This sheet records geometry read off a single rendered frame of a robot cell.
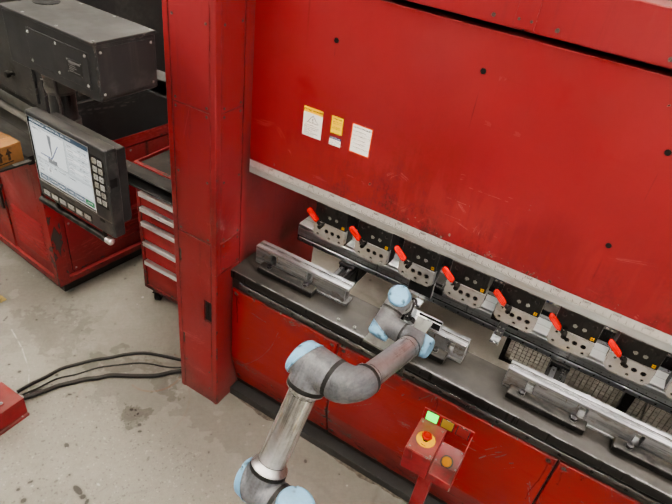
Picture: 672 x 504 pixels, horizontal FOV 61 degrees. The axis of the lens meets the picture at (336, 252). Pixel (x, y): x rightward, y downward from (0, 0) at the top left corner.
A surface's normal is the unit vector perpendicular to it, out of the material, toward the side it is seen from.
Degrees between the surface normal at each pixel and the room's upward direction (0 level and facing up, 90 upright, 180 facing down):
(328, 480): 0
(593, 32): 90
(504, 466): 90
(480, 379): 0
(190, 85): 90
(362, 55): 90
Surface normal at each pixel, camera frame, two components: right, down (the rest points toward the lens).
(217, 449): 0.12, -0.80
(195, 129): -0.52, 0.45
